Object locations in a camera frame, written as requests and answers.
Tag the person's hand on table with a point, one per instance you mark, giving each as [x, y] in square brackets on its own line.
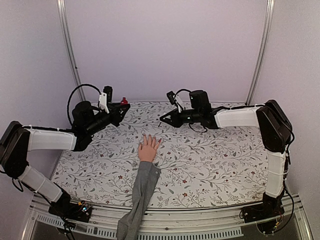
[147, 150]

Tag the red nail polish bottle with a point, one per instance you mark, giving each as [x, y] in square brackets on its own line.
[124, 101]

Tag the left aluminium frame post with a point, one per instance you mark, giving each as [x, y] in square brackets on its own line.
[61, 7]

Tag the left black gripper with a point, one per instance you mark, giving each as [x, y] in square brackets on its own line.
[115, 111]

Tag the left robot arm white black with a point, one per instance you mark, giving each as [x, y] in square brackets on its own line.
[18, 140]

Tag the front aluminium rail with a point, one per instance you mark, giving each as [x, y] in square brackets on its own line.
[209, 223]

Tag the aluminium frame post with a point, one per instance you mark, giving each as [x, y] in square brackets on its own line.
[61, 7]
[270, 4]

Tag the right aluminium frame post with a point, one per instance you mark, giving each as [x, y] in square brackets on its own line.
[270, 4]

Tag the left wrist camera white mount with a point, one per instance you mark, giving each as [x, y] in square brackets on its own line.
[105, 97]

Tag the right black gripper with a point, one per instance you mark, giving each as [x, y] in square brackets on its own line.
[175, 121]

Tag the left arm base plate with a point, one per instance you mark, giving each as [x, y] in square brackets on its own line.
[80, 211]

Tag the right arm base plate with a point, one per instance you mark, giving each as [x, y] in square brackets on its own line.
[267, 216]

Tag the floral patterned table cloth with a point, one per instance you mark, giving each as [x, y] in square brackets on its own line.
[199, 168]

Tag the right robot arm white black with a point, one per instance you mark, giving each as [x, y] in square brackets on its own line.
[275, 129]

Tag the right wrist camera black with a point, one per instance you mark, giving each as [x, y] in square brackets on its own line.
[173, 100]

